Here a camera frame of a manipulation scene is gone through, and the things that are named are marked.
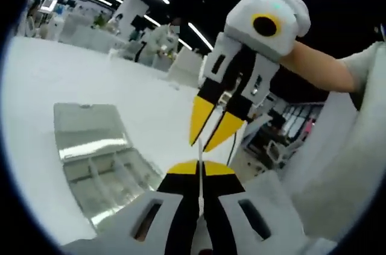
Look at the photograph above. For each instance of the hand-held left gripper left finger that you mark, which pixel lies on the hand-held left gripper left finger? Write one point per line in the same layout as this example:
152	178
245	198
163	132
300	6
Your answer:
181	206

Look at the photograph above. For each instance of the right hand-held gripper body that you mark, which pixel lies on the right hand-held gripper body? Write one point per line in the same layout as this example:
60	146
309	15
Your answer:
241	14

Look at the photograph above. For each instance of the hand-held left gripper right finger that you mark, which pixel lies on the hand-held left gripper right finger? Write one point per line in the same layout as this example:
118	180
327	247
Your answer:
217	203

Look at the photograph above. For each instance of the grey transparent guide fixture box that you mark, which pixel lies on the grey transparent guide fixture box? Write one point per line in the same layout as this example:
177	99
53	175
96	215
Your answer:
90	128

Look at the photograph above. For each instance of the white mesh office chair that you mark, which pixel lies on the white mesh office chair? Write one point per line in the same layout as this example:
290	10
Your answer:
265	181

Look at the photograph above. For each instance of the white partition panel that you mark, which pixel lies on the white partition panel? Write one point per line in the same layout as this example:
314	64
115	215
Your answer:
184	63

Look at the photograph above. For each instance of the pink object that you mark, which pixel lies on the pink object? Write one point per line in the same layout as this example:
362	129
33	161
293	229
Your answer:
309	127

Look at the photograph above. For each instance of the operator in grey shirt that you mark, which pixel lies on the operator in grey shirt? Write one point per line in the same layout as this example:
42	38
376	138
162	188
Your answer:
346	146

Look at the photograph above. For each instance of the potted green plant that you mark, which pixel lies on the potted green plant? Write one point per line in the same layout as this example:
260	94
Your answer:
99	20

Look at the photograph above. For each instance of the white screen on stand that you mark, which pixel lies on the white screen on stand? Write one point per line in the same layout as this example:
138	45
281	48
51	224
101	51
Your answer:
48	3

